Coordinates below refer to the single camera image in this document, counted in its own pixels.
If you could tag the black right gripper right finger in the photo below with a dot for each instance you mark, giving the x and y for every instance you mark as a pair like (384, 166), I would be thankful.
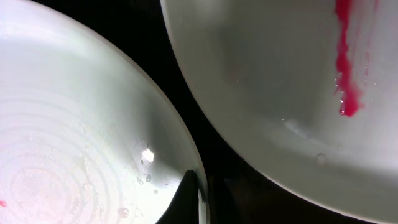
(229, 201)

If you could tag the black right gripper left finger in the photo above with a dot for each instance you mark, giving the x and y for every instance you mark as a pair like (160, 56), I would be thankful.
(183, 208)

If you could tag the pale green plate red streak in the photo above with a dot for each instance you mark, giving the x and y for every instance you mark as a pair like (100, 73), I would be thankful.
(304, 91)

